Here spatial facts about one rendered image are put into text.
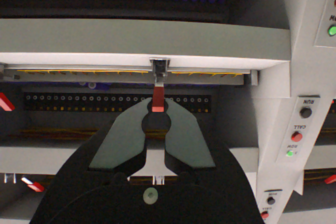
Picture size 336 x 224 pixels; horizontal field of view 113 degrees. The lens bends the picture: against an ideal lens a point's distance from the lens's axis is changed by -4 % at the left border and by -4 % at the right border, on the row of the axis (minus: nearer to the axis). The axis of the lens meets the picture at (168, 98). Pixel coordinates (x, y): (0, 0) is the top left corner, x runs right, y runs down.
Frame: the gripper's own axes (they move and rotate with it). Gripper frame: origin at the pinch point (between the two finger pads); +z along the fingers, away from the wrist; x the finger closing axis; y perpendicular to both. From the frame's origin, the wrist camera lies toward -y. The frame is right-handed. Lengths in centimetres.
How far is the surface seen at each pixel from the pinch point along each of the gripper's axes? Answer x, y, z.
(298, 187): 27.4, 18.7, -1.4
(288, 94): 17.7, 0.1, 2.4
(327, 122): 63, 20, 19
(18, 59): -20.5, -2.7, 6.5
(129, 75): -5.6, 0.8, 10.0
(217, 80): 10.6, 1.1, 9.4
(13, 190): -43, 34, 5
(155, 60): -0.6, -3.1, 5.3
